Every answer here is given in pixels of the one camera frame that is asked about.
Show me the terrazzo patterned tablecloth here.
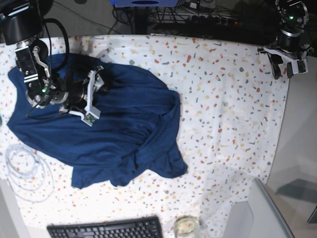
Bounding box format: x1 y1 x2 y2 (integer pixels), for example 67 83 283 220
12 35 289 237

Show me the black keyboard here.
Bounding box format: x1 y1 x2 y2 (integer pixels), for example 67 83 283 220
47 216 163 238

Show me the coiled white cable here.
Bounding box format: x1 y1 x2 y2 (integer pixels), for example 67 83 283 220
4 143 55 204

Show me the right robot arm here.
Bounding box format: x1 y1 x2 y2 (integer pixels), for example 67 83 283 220
0 0 105 126

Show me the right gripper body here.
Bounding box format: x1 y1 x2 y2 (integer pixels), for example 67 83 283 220
59 65 105 126

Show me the black power strip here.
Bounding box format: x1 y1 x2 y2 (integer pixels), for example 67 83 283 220
149 12 239 25

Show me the blue box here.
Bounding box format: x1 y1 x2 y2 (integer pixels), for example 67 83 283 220
110 0 186 7

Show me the glass jar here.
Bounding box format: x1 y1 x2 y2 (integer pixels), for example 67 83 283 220
173 216 201 238

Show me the dark blue t-shirt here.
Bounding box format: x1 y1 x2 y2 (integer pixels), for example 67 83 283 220
7 54 187 188

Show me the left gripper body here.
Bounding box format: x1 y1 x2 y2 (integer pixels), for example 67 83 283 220
258 44 314 74

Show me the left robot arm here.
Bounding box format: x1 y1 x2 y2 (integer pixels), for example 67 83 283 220
258 0 312 80

